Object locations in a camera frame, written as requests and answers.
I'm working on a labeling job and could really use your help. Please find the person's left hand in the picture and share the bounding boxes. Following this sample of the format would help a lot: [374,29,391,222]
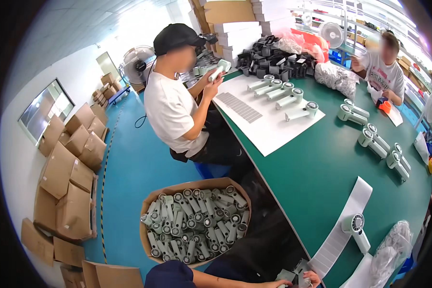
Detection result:
[262,279,294,288]

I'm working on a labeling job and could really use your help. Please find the stack of white boxes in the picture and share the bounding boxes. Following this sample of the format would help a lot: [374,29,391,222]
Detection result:
[212,0,296,60]

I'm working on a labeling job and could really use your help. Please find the stacks of brown cartons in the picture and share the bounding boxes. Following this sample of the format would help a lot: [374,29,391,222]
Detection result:
[33,102,109,242]

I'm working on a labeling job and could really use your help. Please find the flat brown cardboard pieces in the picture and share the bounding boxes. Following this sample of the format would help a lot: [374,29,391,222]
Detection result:
[20,217,145,288]

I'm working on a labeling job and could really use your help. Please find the pile of black plastic parts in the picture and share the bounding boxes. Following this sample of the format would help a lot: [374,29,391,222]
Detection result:
[236,35,318,82]

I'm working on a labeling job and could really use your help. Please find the row of paired green fans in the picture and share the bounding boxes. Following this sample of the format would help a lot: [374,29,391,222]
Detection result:
[337,98,412,183]

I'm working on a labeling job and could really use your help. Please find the clear plastic bag of parts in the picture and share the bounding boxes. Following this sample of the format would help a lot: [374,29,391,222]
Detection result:
[314,61,361,101]
[369,220,415,288]

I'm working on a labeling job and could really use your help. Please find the person's right hand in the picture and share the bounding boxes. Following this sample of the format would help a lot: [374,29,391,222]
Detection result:
[302,271,322,288]

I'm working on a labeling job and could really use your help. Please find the person's body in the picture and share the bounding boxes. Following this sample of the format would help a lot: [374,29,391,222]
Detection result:
[144,259,197,288]

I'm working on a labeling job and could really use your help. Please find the grey label sheet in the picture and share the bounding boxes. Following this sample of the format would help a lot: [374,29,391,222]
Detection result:
[216,92,264,124]

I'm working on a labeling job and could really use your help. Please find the white plastic bag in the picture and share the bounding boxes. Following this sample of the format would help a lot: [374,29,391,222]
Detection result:
[413,131,431,166]

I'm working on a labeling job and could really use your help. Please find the heap of pale green fans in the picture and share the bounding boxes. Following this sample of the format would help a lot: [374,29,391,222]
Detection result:
[141,185,250,264]

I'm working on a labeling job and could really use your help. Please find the tray of grey fan parts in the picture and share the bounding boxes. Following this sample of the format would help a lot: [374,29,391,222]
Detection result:
[179,50,221,83]

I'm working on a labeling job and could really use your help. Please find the blue cart with cartons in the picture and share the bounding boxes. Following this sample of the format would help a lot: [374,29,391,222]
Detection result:
[91,72,132,107]

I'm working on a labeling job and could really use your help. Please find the long white label strip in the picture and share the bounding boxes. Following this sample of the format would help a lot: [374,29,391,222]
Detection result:
[307,176,373,280]

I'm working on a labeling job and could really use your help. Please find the white paper sheet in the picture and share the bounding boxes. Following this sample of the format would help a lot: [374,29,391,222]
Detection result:
[367,82,404,127]

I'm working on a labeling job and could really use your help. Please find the white standing floor fan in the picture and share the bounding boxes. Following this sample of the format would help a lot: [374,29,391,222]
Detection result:
[120,45,156,88]

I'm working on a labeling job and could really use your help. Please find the white door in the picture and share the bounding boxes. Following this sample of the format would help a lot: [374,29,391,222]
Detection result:
[96,51,121,82]

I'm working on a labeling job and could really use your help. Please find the open brown cardboard carton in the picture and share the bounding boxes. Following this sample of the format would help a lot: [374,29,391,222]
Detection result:
[139,177,253,269]

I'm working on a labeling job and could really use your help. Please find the stack of brown cardboard sheets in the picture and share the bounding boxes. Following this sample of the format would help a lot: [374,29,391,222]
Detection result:
[190,0,257,34]

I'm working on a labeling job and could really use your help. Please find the large white board sheet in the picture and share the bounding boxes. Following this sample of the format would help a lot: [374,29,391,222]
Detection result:
[212,73,326,157]

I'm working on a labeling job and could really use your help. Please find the orange tape dispenser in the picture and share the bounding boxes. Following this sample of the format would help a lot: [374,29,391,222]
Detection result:
[376,97,392,114]

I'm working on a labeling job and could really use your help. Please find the blue plastic stool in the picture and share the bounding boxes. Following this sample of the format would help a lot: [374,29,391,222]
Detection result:
[194,162,232,180]

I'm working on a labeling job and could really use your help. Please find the person's legs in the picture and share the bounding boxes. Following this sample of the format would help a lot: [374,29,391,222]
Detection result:
[223,202,310,282]

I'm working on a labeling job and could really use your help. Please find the blue plastic bins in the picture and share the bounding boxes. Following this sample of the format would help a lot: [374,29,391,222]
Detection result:
[329,48,352,68]

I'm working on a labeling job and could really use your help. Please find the wall window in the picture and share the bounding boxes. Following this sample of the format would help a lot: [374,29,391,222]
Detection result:
[18,78,76,146]

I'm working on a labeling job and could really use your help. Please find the shelves with goods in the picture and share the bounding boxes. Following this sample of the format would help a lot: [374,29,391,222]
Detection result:
[294,0,432,89]

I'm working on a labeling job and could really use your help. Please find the red plastic bags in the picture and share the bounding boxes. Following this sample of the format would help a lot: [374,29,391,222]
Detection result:
[274,28,330,64]

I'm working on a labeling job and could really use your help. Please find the black cable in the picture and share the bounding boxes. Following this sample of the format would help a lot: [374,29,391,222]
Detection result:
[135,59,156,129]

